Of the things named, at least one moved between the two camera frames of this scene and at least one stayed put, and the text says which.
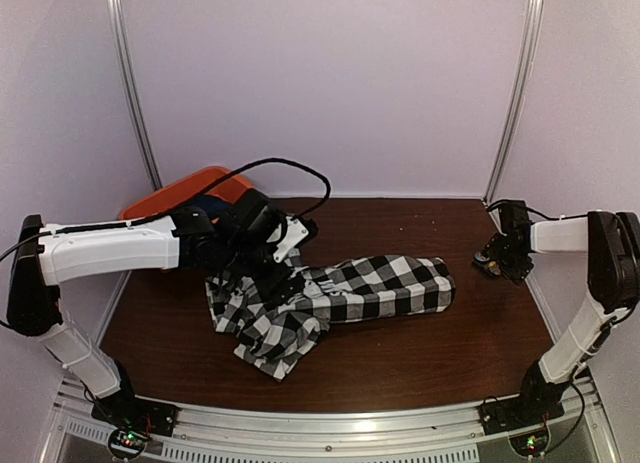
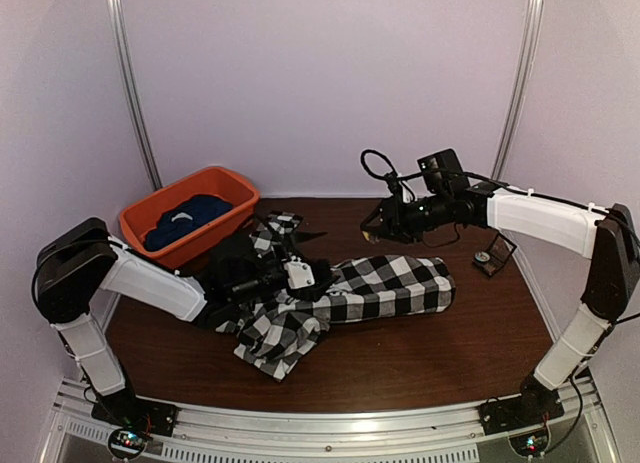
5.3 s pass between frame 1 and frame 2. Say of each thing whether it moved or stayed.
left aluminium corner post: stayed
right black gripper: moved
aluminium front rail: stayed
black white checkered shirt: stayed
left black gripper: moved
